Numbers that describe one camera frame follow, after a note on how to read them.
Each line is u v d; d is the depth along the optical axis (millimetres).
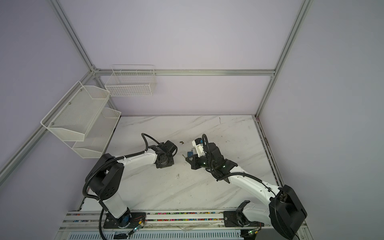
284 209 405
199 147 717
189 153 979
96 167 489
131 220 728
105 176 468
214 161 605
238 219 658
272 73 934
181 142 1042
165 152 694
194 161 676
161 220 748
